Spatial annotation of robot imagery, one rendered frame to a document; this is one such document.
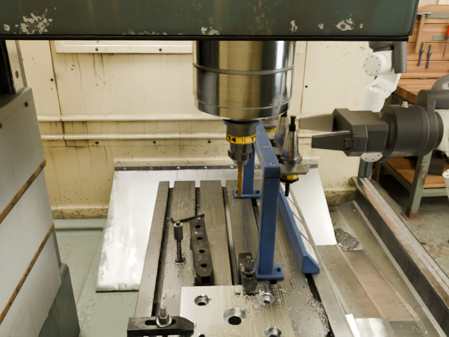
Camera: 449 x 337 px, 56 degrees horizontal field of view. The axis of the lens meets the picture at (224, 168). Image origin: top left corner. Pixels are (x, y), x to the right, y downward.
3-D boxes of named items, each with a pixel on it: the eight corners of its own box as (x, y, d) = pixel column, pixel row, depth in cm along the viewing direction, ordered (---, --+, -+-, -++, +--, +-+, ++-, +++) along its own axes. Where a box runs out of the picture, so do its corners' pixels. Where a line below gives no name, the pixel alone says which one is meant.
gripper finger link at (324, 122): (298, 132, 75) (333, 132, 76) (300, 115, 74) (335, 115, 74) (296, 129, 77) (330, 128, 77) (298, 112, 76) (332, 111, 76)
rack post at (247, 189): (260, 190, 156) (264, 114, 144) (262, 198, 152) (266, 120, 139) (233, 191, 156) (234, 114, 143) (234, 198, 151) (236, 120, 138)
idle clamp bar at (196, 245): (205, 236, 130) (204, 218, 127) (215, 295, 107) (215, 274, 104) (189, 238, 129) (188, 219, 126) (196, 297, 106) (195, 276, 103)
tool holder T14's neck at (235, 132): (224, 134, 73) (224, 117, 72) (252, 134, 74) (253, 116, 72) (228, 145, 69) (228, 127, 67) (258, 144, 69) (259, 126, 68)
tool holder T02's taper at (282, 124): (271, 136, 117) (272, 114, 114) (286, 136, 118) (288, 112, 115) (277, 142, 113) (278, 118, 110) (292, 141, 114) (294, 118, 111)
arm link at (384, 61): (379, 38, 131) (380, 75, 133) (358, 38, 125) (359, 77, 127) (414, 32, 122) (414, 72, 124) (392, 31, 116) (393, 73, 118)
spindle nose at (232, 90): (190, 93, 75) (188, 23, 70) (278, 91, 77) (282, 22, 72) (196, 123, 61) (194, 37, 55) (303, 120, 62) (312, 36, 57)
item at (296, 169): (305, 166, 104) (306, 162, 103) (311, 175, 99) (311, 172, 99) (277, 166, 103) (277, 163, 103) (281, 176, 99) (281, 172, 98)
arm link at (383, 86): (389, 50, 130) (377, 91, 136) (371, 50, 125) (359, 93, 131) (407, 55, 126) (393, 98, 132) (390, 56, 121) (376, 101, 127)
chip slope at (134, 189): (312, 212, 197) (318, 162, 185) (366, 327, 134) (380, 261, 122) (119, 216, 192) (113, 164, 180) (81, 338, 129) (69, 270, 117)
